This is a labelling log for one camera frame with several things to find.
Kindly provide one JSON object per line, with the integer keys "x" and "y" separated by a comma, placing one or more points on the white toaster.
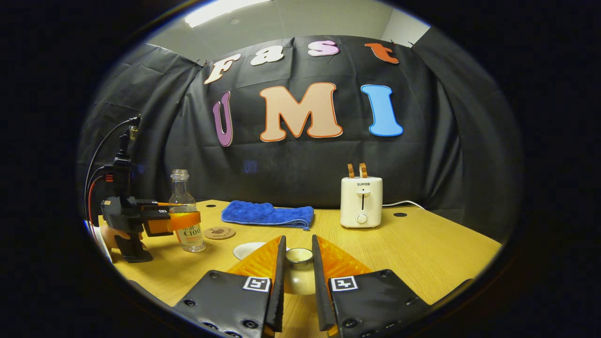
{"x": 360, "y": 202}

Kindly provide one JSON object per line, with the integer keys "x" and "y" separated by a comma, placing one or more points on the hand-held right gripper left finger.
{"x": 278, "y": 291}

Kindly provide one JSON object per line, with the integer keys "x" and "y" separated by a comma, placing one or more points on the round brown coaster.
{"x": 219, "y": 233}

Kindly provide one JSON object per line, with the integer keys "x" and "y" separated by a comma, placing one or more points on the cream teacup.
{"x": 249, "y": 250}

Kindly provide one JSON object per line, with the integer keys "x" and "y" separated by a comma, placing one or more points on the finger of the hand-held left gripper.
{"x": 157, "y": 205}
{"x": 157, "y": 223}

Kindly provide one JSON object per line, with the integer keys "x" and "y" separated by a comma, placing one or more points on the blue folded towel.
{"x": 267, "y": 214}

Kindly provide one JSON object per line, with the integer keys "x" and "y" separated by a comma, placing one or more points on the clear glass water bottle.
{"x": 181, "y": 192}

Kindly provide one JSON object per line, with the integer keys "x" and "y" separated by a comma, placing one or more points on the cream teacup lid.
{"x": 299, "y": 277}

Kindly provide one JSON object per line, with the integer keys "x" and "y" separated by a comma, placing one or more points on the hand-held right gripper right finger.
{"x": 321, "y": 291}

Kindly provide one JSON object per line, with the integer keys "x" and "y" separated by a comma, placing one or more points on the toast slice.
{"x": 363, "y": 170}
{"x": 350, "y": 171}

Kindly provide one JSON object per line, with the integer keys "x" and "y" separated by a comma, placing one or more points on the black backdrop cloth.
{"x": 300, "y": 164}

